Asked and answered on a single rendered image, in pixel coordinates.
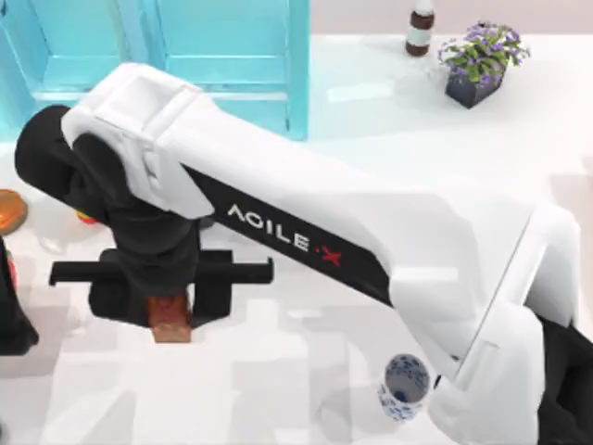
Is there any orange brown bread roll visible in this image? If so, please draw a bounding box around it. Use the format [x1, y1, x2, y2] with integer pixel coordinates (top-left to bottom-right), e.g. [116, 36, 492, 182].
[0, 188, 30, 234]

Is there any brown bread loaf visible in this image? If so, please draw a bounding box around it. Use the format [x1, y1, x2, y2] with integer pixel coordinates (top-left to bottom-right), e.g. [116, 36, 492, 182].
[146, 290, 195, 345]

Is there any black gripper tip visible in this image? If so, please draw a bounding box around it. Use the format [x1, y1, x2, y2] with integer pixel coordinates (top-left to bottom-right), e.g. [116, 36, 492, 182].
[0, 235, 40, 358]

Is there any purple flower plant pot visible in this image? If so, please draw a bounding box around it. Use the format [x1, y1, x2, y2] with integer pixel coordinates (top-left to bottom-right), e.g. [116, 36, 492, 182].
[436, 19, 532, 110]

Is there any blue and white cup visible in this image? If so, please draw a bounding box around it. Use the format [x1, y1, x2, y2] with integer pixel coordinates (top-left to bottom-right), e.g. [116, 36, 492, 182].
[377, 352, 432, 424]

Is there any light blue rack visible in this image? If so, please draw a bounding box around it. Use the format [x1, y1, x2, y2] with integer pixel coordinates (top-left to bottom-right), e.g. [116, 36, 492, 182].
[0, 0, 310, 143]

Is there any brown bottle white label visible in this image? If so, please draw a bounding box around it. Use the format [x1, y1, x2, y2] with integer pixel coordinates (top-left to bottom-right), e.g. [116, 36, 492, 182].
[404, 0, 437, 58]

